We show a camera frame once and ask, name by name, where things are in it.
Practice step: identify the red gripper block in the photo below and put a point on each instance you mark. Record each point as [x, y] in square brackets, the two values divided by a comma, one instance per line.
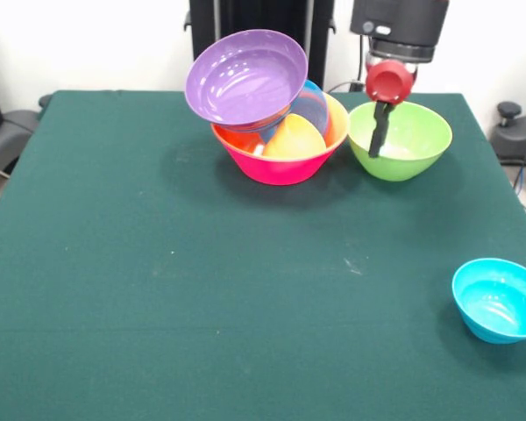
[390, 83]

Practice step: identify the green plastic bowl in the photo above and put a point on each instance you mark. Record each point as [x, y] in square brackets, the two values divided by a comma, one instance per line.
[421, 140]

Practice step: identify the translucent blue ribbed bowl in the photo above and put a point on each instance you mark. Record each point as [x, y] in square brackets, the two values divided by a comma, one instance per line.
[315, 109]

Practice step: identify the yellow-orange plastic cup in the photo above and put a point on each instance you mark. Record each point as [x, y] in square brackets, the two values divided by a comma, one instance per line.
[296, 138]

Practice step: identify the large pink plastic bowl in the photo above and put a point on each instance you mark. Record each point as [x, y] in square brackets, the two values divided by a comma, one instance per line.
[280, 171]

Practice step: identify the large blue plastic bowl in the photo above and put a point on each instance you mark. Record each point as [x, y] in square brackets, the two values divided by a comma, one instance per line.
[263, 127]

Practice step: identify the purple plastic bowl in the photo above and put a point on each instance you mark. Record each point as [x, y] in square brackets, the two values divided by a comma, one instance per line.
[241, 83]

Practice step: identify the large orange plastic bowl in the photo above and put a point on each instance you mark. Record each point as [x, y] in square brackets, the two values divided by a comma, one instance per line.
[236, 140]

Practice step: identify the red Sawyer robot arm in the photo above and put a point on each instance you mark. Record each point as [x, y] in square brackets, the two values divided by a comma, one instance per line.
[403, 22]

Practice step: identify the black power adapter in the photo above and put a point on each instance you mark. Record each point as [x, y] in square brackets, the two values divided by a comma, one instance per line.
[355, 86]

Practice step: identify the black swivel chair base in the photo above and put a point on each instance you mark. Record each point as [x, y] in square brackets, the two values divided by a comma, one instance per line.
[517, 136]

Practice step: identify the small cyan plastic bowl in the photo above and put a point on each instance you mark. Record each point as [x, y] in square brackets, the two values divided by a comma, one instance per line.
[499, 302]

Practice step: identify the dark green tablecloth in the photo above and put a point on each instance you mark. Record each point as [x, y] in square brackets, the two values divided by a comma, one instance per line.
[48, 263]

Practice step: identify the black office chair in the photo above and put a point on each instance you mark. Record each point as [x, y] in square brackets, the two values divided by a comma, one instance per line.
[13, 127]

